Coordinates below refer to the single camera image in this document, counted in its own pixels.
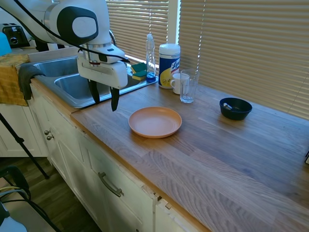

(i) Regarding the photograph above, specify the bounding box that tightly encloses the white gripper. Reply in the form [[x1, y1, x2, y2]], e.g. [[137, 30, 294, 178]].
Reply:
[[77, 51, 128, 112]]

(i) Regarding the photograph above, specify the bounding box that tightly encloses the orange plate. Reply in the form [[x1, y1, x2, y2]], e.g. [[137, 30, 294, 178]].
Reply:
[[128, 106, 183, 139]]

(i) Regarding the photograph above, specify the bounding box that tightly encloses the stainless steel double sink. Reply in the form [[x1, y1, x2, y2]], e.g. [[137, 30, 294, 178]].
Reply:
[[28, 56, 159, 109]]

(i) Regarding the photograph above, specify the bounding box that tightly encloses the white mug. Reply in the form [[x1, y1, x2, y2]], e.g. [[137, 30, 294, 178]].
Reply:
[[169, 72, 190, 95]]

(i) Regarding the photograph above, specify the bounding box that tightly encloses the green and yellow sponge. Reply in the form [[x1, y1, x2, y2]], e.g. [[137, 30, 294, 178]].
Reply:
[[132, 70, 147, 81], [130, 63, 147, 73]]

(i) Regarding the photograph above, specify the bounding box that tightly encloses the clear dish soap bottle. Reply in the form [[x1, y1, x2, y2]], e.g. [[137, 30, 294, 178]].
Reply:
[[145, 33, 156, 84]]

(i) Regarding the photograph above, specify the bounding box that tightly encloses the white kitchen cabinet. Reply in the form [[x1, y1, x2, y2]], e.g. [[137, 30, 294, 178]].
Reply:
[[28, 83, 196, 232]]

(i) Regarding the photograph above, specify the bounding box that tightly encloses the white wooden board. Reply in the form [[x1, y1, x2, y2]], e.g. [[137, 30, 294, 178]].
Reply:
[[27, 46, 79, 63]]

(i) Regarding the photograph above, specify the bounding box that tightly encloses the Lysol wipes canister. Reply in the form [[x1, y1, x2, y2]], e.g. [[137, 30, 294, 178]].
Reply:
[[158, 43, 182, 90]]

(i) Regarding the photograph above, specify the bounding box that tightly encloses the black canister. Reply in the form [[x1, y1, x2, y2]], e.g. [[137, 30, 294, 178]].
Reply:
[[35, 38, 50, 52]]

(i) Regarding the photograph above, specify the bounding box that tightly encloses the grey dish cloth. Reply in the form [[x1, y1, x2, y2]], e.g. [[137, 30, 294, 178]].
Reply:
[[18, 63, 47, 101]]

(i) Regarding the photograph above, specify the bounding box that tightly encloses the clear drinking glass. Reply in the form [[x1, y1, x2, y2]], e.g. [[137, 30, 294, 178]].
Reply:
[[179, 69, 200, 104]]

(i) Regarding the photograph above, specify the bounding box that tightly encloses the white side cabinet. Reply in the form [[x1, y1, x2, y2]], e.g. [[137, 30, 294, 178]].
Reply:
[[0, 103, 50, 158]]

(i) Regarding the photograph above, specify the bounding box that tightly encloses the black tripod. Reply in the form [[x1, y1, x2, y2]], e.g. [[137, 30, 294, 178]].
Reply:
[[0, 112, 50, 180]]

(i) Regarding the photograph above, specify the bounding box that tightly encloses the yellow patterned cloth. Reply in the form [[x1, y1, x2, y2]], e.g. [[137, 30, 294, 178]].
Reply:
[[0, 53, 31, 107]]

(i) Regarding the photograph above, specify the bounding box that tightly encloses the black toaster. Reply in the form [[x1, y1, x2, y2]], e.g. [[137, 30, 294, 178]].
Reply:
[[1, 23, 31, 48]]

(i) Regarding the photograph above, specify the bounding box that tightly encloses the light blue plastic container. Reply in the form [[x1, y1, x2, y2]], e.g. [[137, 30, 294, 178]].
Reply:
[[0, 32, 12, 57]]

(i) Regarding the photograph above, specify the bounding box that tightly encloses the dark blue bowl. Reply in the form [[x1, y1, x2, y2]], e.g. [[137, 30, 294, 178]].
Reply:
[[219, 97, 253, 121]]

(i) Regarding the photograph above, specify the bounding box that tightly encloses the wide beige window blind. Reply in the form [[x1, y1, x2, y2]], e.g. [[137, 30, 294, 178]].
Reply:
[[179, 0, 309, 121]]

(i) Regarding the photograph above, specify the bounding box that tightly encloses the metal drawer handle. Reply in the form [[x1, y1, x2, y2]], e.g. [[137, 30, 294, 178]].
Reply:
[[97, 172, 125, 198]]

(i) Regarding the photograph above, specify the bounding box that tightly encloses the black cart frame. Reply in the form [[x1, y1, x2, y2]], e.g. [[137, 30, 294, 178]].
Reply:
[[0, 165, 61, 232]]

